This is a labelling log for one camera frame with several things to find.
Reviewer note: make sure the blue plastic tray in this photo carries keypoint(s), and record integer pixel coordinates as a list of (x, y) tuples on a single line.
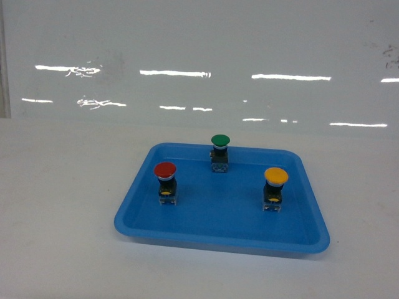
[(223, 211)]

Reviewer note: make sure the red mushroom push button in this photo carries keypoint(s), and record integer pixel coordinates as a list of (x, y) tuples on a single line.
[(165, 174)]

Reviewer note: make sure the green mushroom push button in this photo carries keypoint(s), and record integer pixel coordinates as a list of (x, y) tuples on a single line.
[(219, 153)]

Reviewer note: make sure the yellow mushroom push button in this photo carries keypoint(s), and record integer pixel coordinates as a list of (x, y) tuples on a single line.
[(272, 196)]

